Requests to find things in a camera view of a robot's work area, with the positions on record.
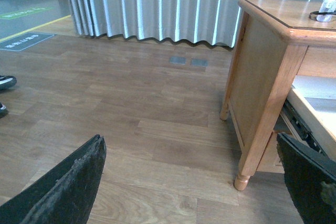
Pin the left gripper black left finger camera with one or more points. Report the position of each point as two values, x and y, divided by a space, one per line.
66 193

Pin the light wooden nightstand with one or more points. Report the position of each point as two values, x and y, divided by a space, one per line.
278 40

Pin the green floor sign sticker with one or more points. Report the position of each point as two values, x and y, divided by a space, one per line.
22 13

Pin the grey floor outlet plate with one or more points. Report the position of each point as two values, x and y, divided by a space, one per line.
199 62
177 60

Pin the blue floor sign sticker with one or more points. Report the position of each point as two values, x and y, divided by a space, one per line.
24 41

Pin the wooden nightstand drawer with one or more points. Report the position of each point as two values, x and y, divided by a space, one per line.
309 111

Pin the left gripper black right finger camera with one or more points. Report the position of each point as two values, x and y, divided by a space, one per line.
309 178

